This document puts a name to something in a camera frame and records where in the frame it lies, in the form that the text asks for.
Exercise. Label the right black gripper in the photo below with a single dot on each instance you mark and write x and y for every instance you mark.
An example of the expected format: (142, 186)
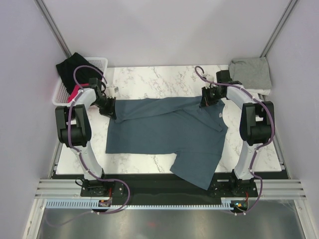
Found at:
(205, 101)

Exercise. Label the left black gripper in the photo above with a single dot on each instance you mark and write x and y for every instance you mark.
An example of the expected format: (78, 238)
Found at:
(110, 112)

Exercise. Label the blue grey t shirt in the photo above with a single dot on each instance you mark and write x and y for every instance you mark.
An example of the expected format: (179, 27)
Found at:
(178, 125)

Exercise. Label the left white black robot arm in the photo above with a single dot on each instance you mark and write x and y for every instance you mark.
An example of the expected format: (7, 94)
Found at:
(73, 125)

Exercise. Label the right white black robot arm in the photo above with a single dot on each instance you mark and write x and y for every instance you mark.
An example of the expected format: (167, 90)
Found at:
(257, 125)

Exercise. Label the pink red t shirt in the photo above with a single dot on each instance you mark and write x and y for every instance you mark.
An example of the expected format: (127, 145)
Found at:
(74, 93)

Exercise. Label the white plastic basket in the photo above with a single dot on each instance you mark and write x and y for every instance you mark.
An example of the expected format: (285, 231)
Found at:
(60, 96)

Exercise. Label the black t shirt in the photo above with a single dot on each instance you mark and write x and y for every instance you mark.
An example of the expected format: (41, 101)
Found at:
(66, 69)

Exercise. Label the folded grey t shirt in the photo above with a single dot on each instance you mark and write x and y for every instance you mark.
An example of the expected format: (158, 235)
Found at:
(253, 73)

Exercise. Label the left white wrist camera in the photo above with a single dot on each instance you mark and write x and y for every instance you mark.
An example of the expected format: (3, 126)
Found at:
(111, 92)

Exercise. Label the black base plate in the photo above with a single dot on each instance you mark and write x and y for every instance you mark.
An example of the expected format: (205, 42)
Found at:
(167, 187)

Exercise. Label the aluminium rail frame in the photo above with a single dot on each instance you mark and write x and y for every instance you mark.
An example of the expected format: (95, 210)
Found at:
(271, 189)

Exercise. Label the white slotted cable duct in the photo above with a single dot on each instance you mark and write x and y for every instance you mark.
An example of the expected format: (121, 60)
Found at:
(100, 204)

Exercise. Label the left corner aluminium post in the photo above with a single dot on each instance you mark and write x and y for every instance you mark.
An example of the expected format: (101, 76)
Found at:
(53, 27)

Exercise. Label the corner aluminium post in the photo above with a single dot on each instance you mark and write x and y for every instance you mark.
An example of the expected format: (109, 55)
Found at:
(279, 27)
(53, 27)

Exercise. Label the right corner aluminium post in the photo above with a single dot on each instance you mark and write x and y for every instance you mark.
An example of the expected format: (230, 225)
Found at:
(279, 27)

